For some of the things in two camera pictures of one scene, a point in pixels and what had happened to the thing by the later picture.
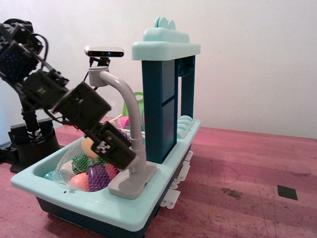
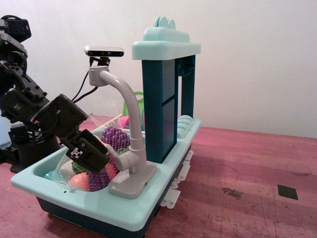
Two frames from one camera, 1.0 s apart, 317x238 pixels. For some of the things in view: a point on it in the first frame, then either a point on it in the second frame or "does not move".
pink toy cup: [125, 121] does not move
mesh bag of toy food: [81, 170] does not move
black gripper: [82, 107] to [62, 114]
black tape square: [287, 192] does not move
